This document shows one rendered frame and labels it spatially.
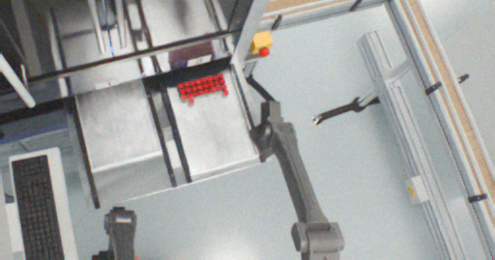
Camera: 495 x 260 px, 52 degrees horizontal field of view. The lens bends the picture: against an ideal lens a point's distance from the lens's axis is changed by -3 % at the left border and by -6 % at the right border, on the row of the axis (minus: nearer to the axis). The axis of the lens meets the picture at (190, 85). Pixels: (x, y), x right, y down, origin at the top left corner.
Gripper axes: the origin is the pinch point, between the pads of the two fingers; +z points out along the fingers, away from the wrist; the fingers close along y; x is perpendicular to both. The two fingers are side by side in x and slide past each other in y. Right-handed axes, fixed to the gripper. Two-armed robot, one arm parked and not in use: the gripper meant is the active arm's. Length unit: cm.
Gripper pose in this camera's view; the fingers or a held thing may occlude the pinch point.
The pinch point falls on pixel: (261, 143)
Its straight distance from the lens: 174.6
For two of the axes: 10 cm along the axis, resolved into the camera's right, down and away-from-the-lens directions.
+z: -0.3, 2.4, 9.7
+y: -5.1, -8.4, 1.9
